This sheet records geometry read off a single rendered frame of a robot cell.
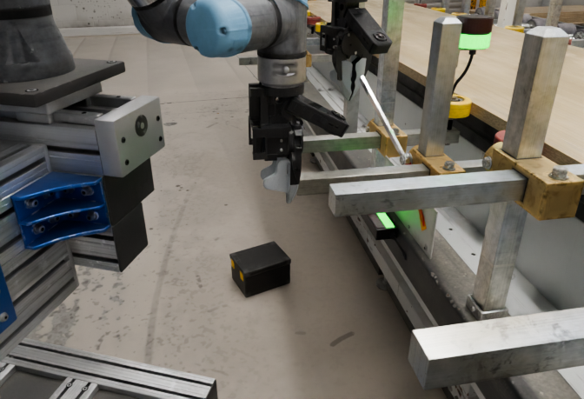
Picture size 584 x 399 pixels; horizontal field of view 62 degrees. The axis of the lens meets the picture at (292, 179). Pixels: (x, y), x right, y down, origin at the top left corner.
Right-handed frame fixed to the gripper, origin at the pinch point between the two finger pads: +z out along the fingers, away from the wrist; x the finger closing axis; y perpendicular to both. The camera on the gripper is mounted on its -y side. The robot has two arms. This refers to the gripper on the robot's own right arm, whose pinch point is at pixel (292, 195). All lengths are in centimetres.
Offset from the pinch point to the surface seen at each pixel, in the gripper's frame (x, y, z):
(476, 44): -0.9, -30.7, -25.2
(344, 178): 1.6, -8.8, -3.4
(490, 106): -20, -48, -8
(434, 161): 0.1, -25.7, -5.0
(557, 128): -4, -53, -8
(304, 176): 0.4, -2.0, -3.6
